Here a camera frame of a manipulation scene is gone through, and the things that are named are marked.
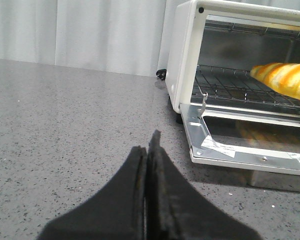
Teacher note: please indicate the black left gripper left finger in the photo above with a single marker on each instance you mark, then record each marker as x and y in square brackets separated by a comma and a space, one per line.
[116, 212]

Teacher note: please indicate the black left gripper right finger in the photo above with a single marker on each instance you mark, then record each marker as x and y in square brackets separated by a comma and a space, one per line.
[177, 211]

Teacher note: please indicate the orange striped bread roll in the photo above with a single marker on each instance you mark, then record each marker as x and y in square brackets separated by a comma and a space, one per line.
[283, 78]

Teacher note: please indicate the oven glass door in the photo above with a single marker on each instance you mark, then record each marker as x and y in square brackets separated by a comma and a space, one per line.
[266, 148]

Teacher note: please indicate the white Toshiba toaster oven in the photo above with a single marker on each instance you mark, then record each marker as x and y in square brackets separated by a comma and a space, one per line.
[230, 35]

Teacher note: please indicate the white curtain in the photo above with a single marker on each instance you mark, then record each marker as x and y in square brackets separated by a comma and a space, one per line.
[118, 36]

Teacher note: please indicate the metal wire oven rack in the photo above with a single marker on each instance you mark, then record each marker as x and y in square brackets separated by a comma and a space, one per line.
[235, 87]

